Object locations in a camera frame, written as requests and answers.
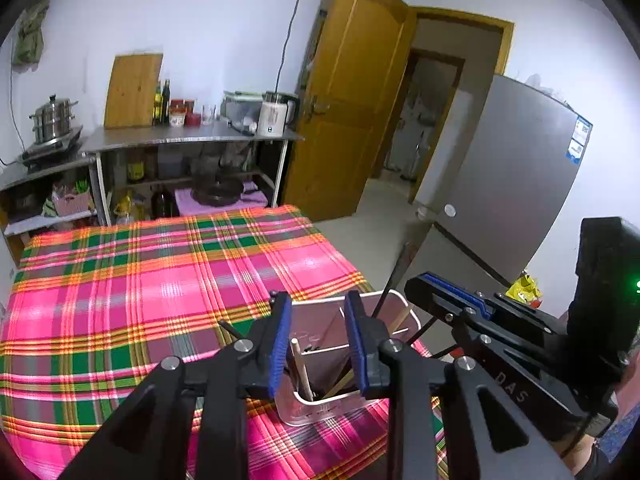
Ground dark glass bottle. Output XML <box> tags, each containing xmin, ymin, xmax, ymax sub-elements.
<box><xmin>150</xmin><ymin>185</ymin><xmax>176</xmax><ymax>220</ymax></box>

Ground yellow wooden door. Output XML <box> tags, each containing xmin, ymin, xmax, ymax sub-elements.
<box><xmin>282</xmin><ymin>0</ymin><xmax>418</xmax><ymax>223</ymax></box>

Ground black chopstick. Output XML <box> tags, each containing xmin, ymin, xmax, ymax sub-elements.
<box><xmin>218</xmin><ymin>319</ymin><xmax>248</xmax><ymax>343</ymax></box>
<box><xmin>407</xmin><ymin>316</ymin><xmax>442</xmax><ymax>349</ymax></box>
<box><xmin>371</xmin><ymin>241</ymin><xmax>412</xmax><ymax>321</ymax></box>

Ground pink plastic basket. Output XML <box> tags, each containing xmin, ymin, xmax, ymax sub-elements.
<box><xmin>52</xmin><ymin>191</ymin><xmax>91</xmax><ymax>217</ymax></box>

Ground wooden cutting board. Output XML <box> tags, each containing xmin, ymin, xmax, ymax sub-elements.
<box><xmin>103</xmin><ymin>52</ymin><xmax>165</xmax><ymax>130</ymax></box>

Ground brown wooden chopstick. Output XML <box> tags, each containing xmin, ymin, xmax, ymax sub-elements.
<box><xmin>325</xmin><ymin>365</ymin><xmax>357</xmax><ymax>398</ymax></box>

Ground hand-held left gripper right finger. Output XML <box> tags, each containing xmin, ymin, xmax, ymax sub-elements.
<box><xmin>344</xmin><ymin>290</ymin><xmax>576</xmax><ymax>480</ymax></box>

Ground grey refrigerator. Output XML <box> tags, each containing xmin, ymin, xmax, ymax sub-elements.
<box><xmin>412</xmin><ymin>74</ymin><xmax>593</xmax><ymax>286</ymax></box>

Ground steel dish container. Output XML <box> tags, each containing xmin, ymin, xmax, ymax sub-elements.
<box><xmin>220</xmin><ymin>91</ymin><xmax>266</xmax><ymax>131</ymax></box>

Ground green hanging cloth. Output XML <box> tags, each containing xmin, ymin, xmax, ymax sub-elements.
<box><xmin>12</xmin><ymin>0</ymin><xmax>51</xmax><ymax>67</ymax></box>

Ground wooden door frame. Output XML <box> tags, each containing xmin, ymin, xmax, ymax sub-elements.
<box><xmin>370</xmin><ymin>6</ymin><xmax>515</xmax><ymax>206</ymax></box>

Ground tall steel counter table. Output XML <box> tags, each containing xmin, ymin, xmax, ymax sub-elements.
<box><xmin>82</xmin><ymin>122</ymin><xmax>306</xmax><ymax>226</ymax></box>

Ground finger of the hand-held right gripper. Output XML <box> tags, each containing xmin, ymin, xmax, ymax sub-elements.
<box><xmin>404</xmin><ymin>272</ymin><xmax>569</xmax><ymax>342</ymax></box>
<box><xmin>446</xmin><ymin>305</ymin><xmax>495</xmax><ymax>357</ymax></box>

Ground person's right forearm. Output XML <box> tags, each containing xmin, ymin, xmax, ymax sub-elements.
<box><xmin>562</xmin><ymin>430</ymin><xmax>616</xmax><ymax>480</ymax></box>

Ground black wall cable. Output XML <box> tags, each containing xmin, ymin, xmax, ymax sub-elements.
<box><xmin>276</xmin><ymin>0</ymin><xmax>315</xmax><ymax>95</ymax></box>

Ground black induction cooker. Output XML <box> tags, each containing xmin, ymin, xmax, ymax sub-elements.
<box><xmin>19</xmin><ymin>127</ymin><xmax>85</xmax><ymax>163</ymax></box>

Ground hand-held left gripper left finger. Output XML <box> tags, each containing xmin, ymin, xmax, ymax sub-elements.
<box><xmin>57</xmin><ymin>291</ymin><xmax>293</xmax><ymax>480</ymax></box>

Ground black wok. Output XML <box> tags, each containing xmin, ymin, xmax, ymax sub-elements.
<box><xmin>191</xmin><ymin>172</ymin><xmax>246</xmax><ymax>207</ymax></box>

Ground light wooden chopstick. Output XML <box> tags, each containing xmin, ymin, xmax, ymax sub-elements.
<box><xmin>291</xmin><ymin>338</ymin><xmax>316</xmax><ymax>403</ymax></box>

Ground yellow snack packet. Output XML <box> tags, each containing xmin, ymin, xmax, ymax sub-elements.
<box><xmin>505</xmin><ymin>275</ymin><xmax>543</xmax><ymax>307</ymax></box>

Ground pink stool cover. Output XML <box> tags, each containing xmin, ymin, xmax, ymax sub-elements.
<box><xmin>175</xmin><ymin>187</ymin><xmax>268</xmax><ymax>217</ymax></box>

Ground steel steamer pot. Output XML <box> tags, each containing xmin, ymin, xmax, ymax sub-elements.
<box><xmin>29</xmin><ymin>94</ymin><xmax>80</xmax><ymax>143</ymax></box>

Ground yellow cooking oil jug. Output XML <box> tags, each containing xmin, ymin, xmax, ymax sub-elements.
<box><xmin>114</xmin><ymin>190</ymin><xmax>138</xmax><ymax>225</ymax></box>

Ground white plastic utensil holder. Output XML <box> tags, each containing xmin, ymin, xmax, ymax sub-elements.
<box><xmin>274</xmin><ymin>289</ymin><xmax>420</xmax><ymax>427</ymax></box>

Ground white electric kettle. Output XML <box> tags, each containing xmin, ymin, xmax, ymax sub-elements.
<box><xmin>256</xmin><ymin>91</ymin><xmax>301</xmax><ymax>137</ymax></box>

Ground pink plaid tablecloth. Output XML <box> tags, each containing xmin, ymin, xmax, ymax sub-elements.
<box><xmin>0</xmin><ymin>204</ymin><xmax>448</xmax><ymax>480</ymax></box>

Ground low steel table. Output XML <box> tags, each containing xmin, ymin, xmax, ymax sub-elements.
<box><xmin>0</xmin><ymin>152</ymin><xmax>101</xmax><ymax>237</ymax></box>

